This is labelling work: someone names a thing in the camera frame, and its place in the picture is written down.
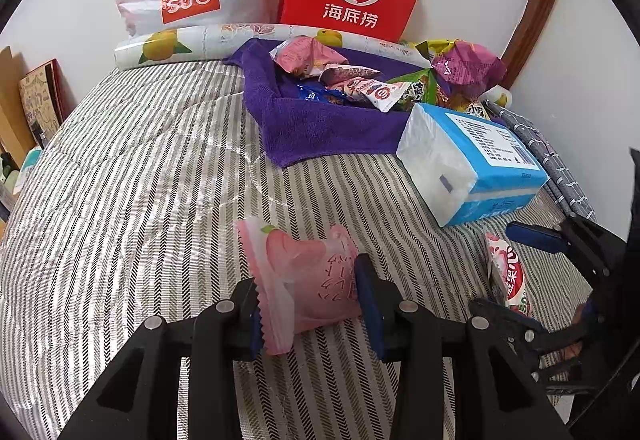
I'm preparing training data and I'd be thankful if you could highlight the yellow and pink candy bag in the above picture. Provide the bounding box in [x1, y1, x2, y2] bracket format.
[415, 39, 507, 97]

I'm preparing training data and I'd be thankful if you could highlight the red and white candy packet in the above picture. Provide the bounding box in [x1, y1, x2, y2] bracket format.
[484, 232, 532, 319]

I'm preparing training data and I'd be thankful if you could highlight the pink peach snack packet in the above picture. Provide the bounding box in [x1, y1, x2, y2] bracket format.
[235, 216, 362, 356]

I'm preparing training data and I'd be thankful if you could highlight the wooden door frame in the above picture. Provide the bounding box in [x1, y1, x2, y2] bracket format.
[500, 0, 571, 88]

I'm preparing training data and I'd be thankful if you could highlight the long pink snack packet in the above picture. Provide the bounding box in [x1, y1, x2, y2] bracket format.
[327, 77, 418, 114]

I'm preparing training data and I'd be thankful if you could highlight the framed picture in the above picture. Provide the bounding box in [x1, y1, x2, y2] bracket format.
[19, 59, 68, 148]

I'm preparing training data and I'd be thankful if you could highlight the lemon print paper roll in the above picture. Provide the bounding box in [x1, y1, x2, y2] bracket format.
[114, 22, 512, 110]

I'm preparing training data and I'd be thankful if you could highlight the white and pink snack packet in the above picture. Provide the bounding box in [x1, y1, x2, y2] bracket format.
[320, 64, 381, 86]

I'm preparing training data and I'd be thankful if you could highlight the blue tissue pack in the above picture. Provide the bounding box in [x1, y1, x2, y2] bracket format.
[396, 103, 550, 227]

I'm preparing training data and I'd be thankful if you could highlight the grey plaid cloth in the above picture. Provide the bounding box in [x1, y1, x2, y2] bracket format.
[482, 100, 596, 221]

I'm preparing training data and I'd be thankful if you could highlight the blue snack packet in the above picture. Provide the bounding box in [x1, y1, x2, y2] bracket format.
[296, 84, 328, 105]

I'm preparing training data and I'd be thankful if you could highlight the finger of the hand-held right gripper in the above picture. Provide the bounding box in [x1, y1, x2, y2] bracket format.
[505, 215, 608, 273]
[469, 297, 596, 363]

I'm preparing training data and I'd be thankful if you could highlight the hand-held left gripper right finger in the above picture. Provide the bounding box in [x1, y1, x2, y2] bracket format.
[354, 254, 571, 440]

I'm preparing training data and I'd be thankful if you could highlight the green snack packet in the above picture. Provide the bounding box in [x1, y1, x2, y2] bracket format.
[387, 70, 441, 111]

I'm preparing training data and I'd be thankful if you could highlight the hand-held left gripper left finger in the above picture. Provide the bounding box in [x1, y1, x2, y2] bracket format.
[57, 279, 263, 440]

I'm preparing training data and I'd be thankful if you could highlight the purple towel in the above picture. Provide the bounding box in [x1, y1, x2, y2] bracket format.
[222, 40, 433, 168]

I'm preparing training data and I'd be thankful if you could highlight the teal box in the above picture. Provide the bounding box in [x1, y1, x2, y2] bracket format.
[17, 147, 43, 193]

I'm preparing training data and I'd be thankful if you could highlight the crinkled pink snack packet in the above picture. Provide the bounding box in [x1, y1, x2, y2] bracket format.
[270, 36, 347, 77]

